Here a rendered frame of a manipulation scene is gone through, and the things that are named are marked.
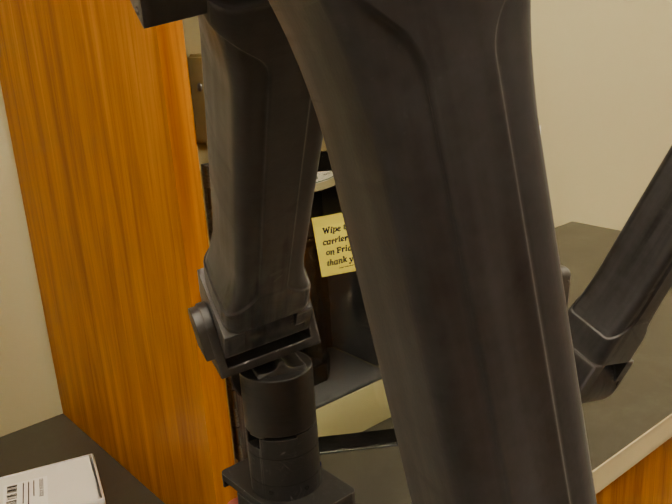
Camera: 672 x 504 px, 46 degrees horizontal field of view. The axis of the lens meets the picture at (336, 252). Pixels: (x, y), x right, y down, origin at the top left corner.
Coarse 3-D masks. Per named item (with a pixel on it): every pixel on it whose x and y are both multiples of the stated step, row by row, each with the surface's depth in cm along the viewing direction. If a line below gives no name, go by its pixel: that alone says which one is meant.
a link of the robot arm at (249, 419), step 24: (288, 360) 61; (240, 384) 61; (264, 384) 58; (288, 384) 59; (312, 384) 61; (264, 408) 59; (288, 408) 59; (312, 408) 61; (264, 432) 60; (288, 432) 60
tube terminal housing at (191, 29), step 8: (184, 24) 87; (192, 24) 87; (184, 32) 87; (192, 32) 88; (192, 40) 88; (192, 48) 88; (200, 48) 89; (192, 104) 89; (200, 144) 91; (200, 152) 91; (200, 160) 91; (208, 160) 92; (200, 168) 92; (208, 232) 94; (208, 240) 94; (232, 440) 103
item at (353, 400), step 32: (320, 160) 92; (320, 192) 93; (320, 288) 97; (352, 288) 97; (320, 320) 98; (352, 320) 98; (320, 352) 99; (352, 352) 100; (320, 384) 101; (352, 384) 101; (320, 416) 102; (352, 416) 102; (384, 416) 103; (320, 448) 103; (352, 448) 104
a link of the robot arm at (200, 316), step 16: (192, 320) 57; (208, 320) 57; (208, 336) 57; (288, 336) 61; (304, 336) 60; (208, 352) 57; (256, 352) 59; (272, 352) 59; (288, 352) 59; (224, 368) 58; (240, 368) 58
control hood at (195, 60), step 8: (192, 56) 87; (200, 56) 86; (192, 64) 87; (200, 64) 86; (192, 72) 87; (200, 72) 86; (192, 80) 88; (200, 80) 87; (192, 88) 88; (200, 88) 87; (192, 96) 89; (200, 96) 87; (200, 104) 88; (200, 112) 88; (200, 120) 89; (200, 128) 89; (200, 136) 90
